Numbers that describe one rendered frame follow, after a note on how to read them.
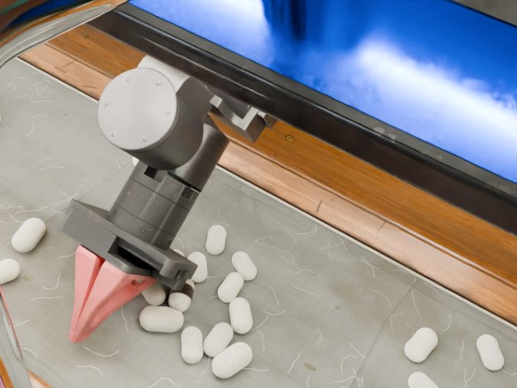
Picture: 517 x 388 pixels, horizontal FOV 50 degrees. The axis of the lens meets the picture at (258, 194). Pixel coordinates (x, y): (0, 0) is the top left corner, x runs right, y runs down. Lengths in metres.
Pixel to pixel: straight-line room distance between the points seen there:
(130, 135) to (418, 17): 0.22
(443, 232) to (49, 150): 0.44
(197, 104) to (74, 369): 0.24
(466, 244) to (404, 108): 0.42
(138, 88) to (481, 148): 0.25
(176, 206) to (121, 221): 0.04
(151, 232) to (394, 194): 0.30
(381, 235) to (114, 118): 0.33
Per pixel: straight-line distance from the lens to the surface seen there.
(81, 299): 0.46
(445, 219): 0.63
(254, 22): 0.22
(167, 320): 0.49
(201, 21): 0.23
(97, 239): 0.44
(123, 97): 0.39
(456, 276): 0.60
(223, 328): 0.49
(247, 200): 0.61
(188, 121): 0.39
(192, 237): 0.57
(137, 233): 0.44
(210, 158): 0.45
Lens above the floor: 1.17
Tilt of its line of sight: 45 degrees down
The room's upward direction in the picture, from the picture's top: 12 degrees clockwise
